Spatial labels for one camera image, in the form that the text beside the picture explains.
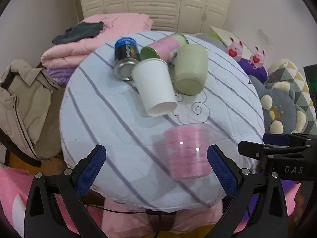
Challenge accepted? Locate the pink plastic cup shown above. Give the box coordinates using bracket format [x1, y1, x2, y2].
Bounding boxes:
[163, 123, 211, 180]

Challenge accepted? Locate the light green cup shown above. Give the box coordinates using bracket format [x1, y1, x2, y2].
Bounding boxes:
[174, 44, 208, 96]

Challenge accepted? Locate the white paper cup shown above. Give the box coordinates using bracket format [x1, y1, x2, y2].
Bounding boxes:
[132, 58, 177, 117]

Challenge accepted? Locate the grey bear plush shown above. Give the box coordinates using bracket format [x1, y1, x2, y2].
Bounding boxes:
[249, 76, 308, 134]

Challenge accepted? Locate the pink cloth at bottom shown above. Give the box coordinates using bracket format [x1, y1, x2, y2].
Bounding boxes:
[1, 168, 304, 237]

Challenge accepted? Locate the purple cushion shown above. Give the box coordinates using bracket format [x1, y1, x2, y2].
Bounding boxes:
[238, 58, 268, 83]

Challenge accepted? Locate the triangle pattern pillow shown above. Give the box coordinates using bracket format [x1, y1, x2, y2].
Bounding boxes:
[265, 59, 316, 135]

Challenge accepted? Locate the right pink pig plush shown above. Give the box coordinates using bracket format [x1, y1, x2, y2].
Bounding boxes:
[248, 46, 265, 69]

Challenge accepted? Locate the pink pig plush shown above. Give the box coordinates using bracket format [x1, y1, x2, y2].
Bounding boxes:
[248, 46, 265, 69]
[225, 37, 243, 62]

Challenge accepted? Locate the left pink pig plush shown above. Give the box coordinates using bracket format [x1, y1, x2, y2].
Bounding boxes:
[225, 37, 243, 62]

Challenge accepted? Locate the beige jacket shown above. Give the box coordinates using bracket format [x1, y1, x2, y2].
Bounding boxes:
[1, 59, 65, 167]

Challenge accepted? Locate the pink green-lidded can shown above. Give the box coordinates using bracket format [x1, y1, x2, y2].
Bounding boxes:
[140, 33, 189, 63]

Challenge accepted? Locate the purple folded blanket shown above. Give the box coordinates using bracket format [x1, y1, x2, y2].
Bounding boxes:
[47, 68, 76, 85]

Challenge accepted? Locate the cream wardrobe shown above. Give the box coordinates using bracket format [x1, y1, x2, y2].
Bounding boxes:
[81, 0, 230, 34]

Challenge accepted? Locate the pink folded quilt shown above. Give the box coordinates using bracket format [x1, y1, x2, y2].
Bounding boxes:
[41, 12, 154, 68]

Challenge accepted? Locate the blue black metal can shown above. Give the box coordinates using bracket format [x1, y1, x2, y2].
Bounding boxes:
[113, 37, 141, 81]

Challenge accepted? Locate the dark grey garment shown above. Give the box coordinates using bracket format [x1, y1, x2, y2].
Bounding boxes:
[52, 22, 104, 45]

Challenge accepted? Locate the black cable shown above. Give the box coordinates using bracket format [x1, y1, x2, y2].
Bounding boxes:
[85, 203, 179, 238]

